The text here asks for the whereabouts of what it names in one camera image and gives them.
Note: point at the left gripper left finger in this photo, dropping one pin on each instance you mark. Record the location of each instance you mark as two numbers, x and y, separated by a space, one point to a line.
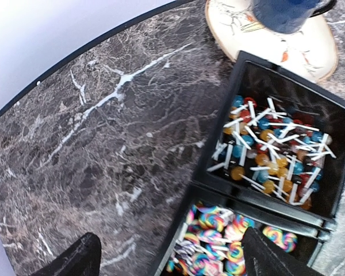
83 257

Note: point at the dark blue mug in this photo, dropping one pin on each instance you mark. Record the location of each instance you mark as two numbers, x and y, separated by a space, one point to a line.
287 16

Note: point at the beige ceramic plate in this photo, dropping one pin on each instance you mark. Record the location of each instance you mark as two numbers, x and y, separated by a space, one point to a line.
310 53

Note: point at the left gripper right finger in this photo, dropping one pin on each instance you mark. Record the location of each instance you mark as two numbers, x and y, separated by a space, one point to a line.
263 257

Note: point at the black three-compartment candy tray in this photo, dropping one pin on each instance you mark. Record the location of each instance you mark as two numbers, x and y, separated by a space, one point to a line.
274 161

